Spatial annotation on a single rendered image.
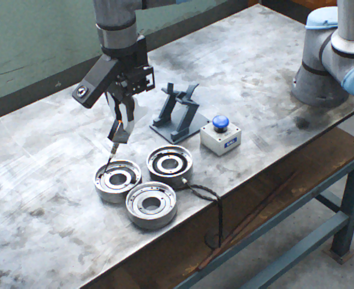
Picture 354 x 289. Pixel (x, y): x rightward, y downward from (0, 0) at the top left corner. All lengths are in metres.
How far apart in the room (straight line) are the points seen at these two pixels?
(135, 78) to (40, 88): 1.90
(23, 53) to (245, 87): 1.56
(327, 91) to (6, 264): 0.87
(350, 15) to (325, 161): 0.58
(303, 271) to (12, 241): 1.20
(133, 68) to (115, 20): 0.13
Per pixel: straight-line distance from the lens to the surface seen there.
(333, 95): 1.40
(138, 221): 1.07
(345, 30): 1.19
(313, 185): 1.55
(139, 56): 1.05
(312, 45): 1.34
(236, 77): 1.50
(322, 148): 1.67
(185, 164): 1.18
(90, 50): 2.97
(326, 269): 2.05
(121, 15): 0.96
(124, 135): 1.13
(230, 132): 1.23
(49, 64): 2.87
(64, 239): 1.11
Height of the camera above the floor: 1.63
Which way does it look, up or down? 41 degrees down
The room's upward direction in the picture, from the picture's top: 4 degrees counter-clockwise
